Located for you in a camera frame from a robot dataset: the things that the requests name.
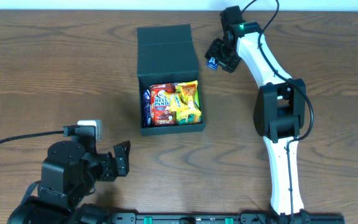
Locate blue Eclipse mint tin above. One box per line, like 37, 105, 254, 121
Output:
206, 57, 218, 70

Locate dark blue Oreo packet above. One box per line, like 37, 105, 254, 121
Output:
141, 89, 152, 128

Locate yellow sandwich cracker packet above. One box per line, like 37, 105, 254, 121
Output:
175, 80, 200, 110

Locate red Hello Panda box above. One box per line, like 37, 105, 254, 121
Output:
150, 83, 176, 126

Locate black gift box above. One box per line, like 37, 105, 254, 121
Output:
136, 24, 206, 137

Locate small yellow orange snack packet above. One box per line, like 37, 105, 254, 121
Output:
165, 93, 188, 113

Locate green Pretz snack box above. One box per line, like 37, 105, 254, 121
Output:
176, 107, 201, 125

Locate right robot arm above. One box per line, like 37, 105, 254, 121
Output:
205, 21, 305, 216

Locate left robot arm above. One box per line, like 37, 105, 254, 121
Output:
8, 141, 131, 223

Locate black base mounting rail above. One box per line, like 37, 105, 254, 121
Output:
106, 211, 345, 224

